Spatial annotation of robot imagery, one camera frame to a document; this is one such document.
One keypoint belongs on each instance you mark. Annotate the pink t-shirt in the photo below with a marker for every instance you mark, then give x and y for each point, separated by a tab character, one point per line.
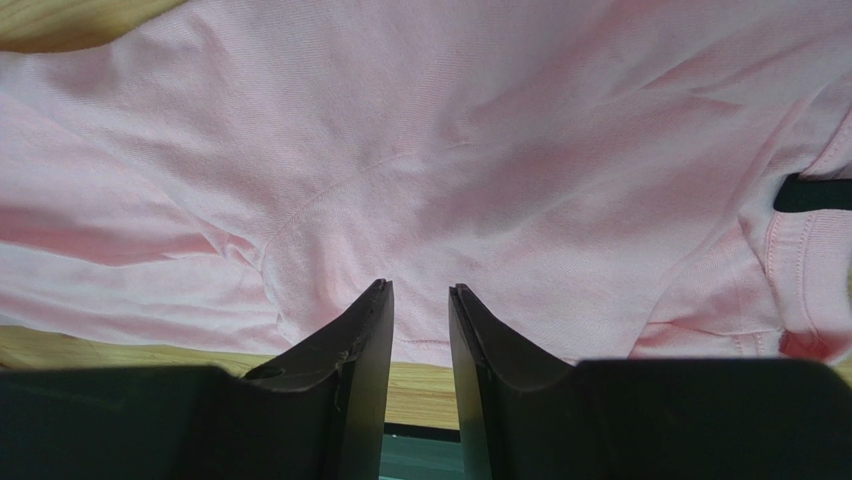
231	175

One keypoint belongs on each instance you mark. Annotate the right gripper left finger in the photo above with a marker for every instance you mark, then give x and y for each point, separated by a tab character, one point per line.
317	411

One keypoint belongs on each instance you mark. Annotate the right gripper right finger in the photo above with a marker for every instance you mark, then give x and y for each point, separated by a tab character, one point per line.
525	414

